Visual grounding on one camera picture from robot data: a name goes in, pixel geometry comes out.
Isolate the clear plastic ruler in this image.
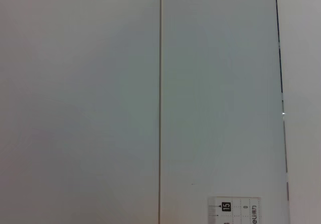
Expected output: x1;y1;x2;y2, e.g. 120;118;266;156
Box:
207;196;262;224

